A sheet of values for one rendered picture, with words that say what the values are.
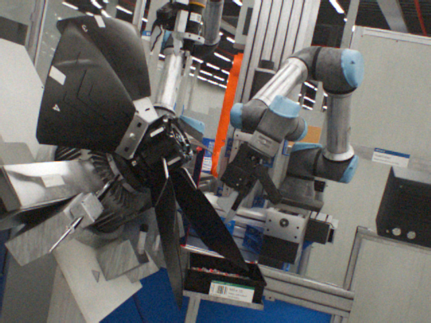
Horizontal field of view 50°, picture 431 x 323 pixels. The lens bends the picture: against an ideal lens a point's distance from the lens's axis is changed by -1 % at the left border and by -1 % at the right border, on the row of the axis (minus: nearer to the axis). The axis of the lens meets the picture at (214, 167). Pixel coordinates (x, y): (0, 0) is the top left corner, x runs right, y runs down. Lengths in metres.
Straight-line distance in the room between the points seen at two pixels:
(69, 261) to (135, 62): 0.48
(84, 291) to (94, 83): 0.42
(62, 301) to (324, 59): 1.07
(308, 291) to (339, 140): 0.57
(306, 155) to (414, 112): 1.21
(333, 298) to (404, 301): 1.59
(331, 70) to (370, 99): 1.33
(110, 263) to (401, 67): 2.25
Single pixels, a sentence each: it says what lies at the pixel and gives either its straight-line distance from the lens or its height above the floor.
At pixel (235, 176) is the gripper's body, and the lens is 1.21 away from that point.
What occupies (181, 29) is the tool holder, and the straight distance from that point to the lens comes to 1.13.
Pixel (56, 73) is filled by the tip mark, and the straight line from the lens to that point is 0.79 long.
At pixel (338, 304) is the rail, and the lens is 1.50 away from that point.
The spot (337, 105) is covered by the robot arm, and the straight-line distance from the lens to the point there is 1.66.
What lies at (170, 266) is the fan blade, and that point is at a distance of 0.91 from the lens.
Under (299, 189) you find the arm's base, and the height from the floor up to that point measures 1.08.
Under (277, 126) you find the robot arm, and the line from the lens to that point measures 1.19.
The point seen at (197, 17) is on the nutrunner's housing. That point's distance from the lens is 1.14.
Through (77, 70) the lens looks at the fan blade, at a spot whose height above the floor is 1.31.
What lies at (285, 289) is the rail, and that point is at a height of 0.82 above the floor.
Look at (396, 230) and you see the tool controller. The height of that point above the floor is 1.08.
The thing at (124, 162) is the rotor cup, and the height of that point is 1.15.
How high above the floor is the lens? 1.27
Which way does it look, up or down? 5 degrees down
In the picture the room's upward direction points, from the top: 12 degrees clockwise
